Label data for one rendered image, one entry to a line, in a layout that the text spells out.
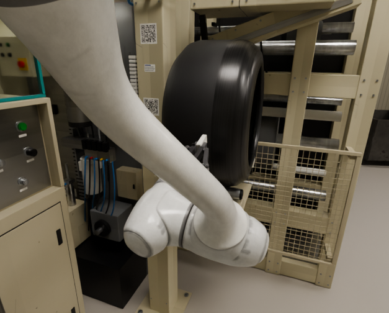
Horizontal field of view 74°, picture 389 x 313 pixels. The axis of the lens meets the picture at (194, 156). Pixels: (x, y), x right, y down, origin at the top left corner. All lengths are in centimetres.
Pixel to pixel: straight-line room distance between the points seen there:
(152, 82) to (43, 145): 51
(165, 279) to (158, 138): 131
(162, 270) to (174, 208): 103
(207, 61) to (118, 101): 66
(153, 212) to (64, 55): 37
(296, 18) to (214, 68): 62
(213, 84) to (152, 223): 51
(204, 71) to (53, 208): 81
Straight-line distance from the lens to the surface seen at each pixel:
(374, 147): 457
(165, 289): 164
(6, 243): 114
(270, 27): 142
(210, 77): 88
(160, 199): 56
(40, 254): 126
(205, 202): 39
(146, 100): 118
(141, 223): 53
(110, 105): 29
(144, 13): 118
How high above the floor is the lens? 139
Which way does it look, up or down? 19 degrees down
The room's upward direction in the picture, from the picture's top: 1 degrees clockwise
